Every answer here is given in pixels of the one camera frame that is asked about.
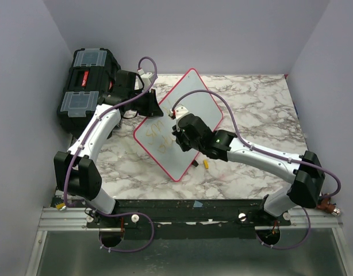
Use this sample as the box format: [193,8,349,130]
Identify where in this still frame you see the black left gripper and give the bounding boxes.
[129,89,163,117]

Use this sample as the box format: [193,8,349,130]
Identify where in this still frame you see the pink framed whiteboard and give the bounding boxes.
[132,68,224,182]

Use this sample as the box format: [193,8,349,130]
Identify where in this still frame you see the yellow marker cap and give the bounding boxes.
[203,159,209,169]

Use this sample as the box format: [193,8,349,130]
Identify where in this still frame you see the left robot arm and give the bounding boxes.
[53,69,163,227]

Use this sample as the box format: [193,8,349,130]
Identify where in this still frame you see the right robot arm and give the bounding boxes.
[171,112,325,225]

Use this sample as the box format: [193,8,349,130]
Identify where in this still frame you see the blue tape piece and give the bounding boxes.
[193,201,203,208]

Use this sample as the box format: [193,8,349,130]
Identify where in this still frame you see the black toolbox clear lids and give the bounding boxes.
[56,48,121,138]

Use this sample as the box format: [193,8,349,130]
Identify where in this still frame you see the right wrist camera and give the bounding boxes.
[168,105,189,126]

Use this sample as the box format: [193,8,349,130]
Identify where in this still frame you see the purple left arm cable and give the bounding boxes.
[63,56,158,254]

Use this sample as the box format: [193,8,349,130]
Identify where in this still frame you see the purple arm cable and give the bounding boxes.
[63,56,158,254]
[170,90,342,251]

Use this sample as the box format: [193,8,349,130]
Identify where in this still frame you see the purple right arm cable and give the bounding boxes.
[170,90,342,251]

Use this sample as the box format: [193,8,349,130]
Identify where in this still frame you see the black mounting rail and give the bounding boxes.
[51,198,324,241]

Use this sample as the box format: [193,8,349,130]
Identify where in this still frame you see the brass cable connector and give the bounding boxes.
[316,194,342,217]

